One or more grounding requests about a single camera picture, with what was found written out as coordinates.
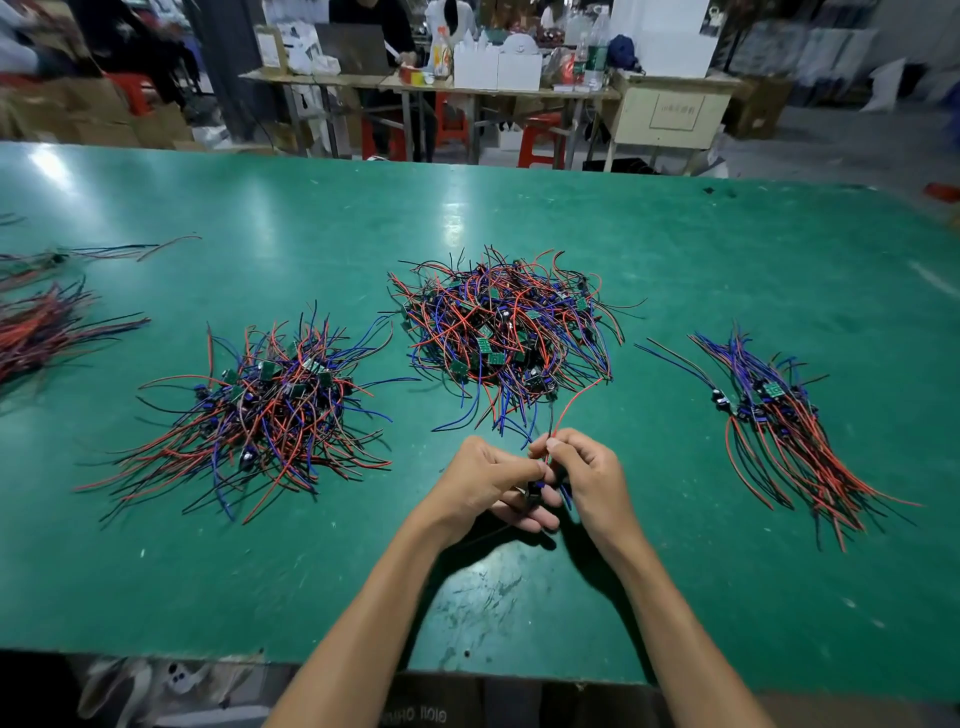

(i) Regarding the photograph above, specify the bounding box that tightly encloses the person's left hand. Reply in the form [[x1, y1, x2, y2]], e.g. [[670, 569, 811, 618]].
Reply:
[[411, 436, 564, 551]]

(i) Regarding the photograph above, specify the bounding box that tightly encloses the person's right hand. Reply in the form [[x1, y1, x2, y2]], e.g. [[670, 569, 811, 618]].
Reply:
[[526, 429, 651, 566]]

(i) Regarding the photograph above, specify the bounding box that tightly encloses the pile of wires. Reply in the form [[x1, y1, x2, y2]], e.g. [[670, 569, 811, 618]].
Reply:
[[387, 247, 629, 444]]

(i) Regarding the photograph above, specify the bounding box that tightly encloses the small bunch of set-aside wires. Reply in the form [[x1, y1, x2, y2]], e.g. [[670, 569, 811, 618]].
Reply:
[[690, 330, 924, 554]]

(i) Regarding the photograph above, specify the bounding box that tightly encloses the single thin dark wire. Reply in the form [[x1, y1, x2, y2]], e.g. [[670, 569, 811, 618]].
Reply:
[[0, 232, 203, 291]]

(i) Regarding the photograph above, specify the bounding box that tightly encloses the person's right forearm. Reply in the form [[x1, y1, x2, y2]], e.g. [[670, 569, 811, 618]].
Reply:
[[607, 540, 779, 728]]

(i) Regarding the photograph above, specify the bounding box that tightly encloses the person's left forearm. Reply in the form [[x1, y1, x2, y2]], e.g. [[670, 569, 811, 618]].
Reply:
[[267, 525, 474, 728]]

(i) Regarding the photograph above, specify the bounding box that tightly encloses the red plastic stool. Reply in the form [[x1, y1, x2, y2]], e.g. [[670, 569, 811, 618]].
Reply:
[[435, 93, 471, 147], [108, 72, 161, 117], [517, 112, 572, 170]]

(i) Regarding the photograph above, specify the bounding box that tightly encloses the cream cabinet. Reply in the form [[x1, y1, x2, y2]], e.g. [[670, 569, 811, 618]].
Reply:
[[604, 78, 740, 174]]

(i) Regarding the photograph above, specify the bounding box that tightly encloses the long wooden work table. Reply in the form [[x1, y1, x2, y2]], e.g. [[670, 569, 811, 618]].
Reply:
[[240, 67, 744, 170]]

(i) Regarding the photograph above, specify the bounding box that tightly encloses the brown cardboard box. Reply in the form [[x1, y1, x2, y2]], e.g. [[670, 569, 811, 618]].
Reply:
[[730, 75, 794, 140]]

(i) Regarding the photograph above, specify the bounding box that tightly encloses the row of white containers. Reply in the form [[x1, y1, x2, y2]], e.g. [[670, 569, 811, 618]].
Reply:
[[453, 37, 545, 92]]

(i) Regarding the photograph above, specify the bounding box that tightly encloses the grey laptop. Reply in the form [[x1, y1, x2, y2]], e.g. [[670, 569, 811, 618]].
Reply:
[[318, 22, 392, 74]]

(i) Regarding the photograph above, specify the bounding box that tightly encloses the stack of white boxes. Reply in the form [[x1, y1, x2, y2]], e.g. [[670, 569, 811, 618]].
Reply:
[[612, 0, 722, 80]]

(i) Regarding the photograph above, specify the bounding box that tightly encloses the dark pillar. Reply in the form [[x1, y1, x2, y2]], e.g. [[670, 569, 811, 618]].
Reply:
[[187, 0, 287, 140]]

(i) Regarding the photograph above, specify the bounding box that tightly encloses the row of cardboard boxes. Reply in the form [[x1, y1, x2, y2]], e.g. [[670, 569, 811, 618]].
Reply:
[[0, 78, 197, 149]]

